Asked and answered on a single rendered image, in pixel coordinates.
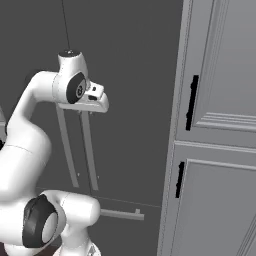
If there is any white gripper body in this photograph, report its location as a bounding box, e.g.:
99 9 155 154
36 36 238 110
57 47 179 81
56 92 110 114

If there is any dark grey fridge door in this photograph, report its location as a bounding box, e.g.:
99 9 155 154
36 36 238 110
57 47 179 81
0 0 92 198
61 0 185 208

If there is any dark grey fridge drawer front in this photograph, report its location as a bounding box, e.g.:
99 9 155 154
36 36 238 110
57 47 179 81
35 186 163 256

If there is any grey cupboard door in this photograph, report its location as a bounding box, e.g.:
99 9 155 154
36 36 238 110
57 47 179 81
159 142 256 256
175 0 256 149

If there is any grey vertical fridge handle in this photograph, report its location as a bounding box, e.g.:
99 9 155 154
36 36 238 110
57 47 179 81
55 106 80 189
79 111 100 192

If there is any black cupboard handle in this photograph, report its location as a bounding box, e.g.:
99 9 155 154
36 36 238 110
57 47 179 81
174 161 186 199
184 74 200 132

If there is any grey tall cupboard frame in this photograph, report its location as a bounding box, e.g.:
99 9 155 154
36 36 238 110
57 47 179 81
156 0 256 256

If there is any grey horizontal fridge drawer handle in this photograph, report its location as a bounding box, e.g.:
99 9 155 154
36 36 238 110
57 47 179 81
99 208 146 222

